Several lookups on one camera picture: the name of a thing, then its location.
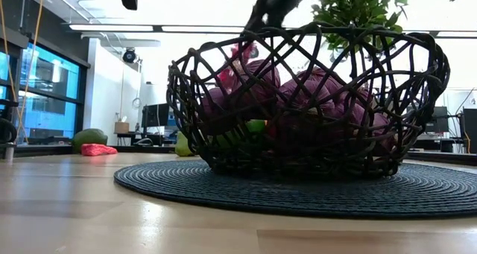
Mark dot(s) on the purple grape bunch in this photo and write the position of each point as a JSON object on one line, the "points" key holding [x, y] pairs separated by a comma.
{"points": [[309, 94]]}

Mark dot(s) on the bright red chili pepper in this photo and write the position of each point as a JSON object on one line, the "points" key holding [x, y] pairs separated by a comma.
{"points": [[97, 149]]}

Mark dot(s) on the green plant in white pot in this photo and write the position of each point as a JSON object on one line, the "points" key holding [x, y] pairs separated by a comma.
{"points": [[357, 4]]}

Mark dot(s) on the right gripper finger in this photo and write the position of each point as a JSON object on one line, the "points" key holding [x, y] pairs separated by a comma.
{"points": [[253, 21], [276, 18]]}

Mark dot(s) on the bright green apple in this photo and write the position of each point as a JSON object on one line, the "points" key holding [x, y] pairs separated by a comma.
{"points": [[256, 126]]}

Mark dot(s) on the long ceiling light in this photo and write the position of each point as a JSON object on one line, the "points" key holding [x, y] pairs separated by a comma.
{"points": [[203, 29], [112, 28]]}

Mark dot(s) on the large glass window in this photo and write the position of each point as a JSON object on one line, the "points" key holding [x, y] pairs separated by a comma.
{"points": [[48, 116]]}

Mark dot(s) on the black woven wicker basket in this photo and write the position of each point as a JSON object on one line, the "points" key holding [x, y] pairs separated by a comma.
{"points": [[434, 71]]}

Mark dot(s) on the black board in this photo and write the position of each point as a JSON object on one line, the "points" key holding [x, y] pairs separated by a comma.
{"points": [[470, 131]]}

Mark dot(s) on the dark office desk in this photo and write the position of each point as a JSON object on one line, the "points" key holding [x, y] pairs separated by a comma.
{"points": [[149, 136]]}

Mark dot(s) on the round black ceiling camera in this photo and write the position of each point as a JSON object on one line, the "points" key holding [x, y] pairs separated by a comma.
{"points": [[255, 53], [129, 56]]}

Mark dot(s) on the dark desktop monitor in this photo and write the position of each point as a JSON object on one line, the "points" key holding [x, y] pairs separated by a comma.
{"points": [[155, 115]]}

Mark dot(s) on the small cardboard box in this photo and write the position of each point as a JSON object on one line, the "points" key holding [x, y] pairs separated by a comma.
{"points": [[122, 128]]}

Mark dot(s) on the round dark woven placemat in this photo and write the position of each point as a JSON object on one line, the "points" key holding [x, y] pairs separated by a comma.
{"points": [[261, 194]]}

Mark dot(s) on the green pear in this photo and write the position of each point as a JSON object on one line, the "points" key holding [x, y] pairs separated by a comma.
{"points": [[182, 148]]}

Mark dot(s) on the red apple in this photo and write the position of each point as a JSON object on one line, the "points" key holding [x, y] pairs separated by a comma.
{"points": [[228, 79]]}

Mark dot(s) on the dark monitor on stand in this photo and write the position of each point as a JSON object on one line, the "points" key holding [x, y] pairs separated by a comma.
{"points": [[439, 120]]}

